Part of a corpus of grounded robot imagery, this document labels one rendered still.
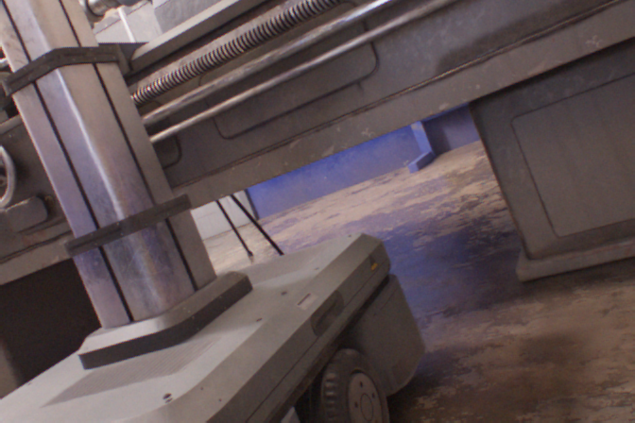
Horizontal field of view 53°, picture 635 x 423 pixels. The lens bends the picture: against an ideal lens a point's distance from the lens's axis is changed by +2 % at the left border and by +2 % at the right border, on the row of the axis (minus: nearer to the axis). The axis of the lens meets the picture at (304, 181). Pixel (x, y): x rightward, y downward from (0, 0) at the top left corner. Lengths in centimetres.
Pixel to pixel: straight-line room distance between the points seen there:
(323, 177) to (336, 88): 364
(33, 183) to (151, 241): 95
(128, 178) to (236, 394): 39
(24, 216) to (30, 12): 97
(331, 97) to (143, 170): 65
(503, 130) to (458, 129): 337
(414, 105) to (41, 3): 68
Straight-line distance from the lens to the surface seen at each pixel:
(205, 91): 153
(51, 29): 97
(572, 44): 120
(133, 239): 90
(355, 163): 496
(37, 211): 182
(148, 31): 572
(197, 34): 162
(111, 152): 92
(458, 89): 122
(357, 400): 89
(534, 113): 134
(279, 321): 78
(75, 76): 94
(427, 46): 141
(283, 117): 154
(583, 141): 134
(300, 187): 519
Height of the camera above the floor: 44
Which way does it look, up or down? 3 degrees down
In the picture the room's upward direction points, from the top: 22 degrees counter-clockwise
